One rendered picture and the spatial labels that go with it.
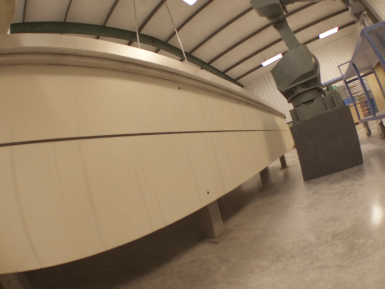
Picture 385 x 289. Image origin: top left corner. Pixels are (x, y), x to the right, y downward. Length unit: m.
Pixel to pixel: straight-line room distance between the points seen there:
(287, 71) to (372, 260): 1.50
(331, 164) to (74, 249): 1.60
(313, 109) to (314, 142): 0.28
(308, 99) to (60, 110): 1.68
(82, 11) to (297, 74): 6.05
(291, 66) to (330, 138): 0.72
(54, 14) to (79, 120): 6.03
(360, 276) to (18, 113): 0.92
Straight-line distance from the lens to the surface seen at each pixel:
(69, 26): 6.28
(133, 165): 0.44
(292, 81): 1.60
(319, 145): 1.49
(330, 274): 0.56
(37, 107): 0.45
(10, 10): 0.57
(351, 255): 0.61
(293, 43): 2.18
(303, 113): 1.53
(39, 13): 6.39
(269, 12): 2.26
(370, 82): 10.36
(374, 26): 1.89
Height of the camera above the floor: 0.41
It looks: 8 degrees up
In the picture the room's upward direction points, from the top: 15 degrees counter-clockwise
